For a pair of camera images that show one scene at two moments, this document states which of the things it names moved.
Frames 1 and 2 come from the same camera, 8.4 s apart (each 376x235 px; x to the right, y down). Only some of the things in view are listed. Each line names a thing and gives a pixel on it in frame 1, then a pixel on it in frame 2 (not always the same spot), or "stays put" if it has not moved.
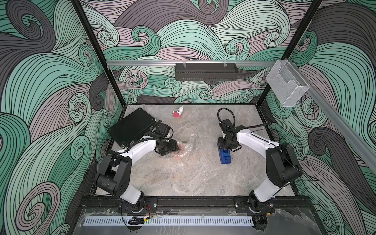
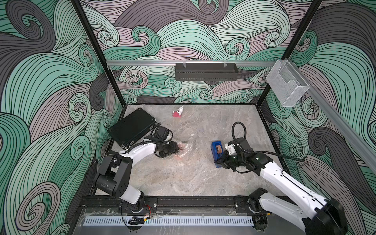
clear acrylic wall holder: (286, 82) stays put
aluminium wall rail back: (189, 63) stays put
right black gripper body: (223, 142) -> (231, 160)
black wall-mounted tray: (205, 72) stays put
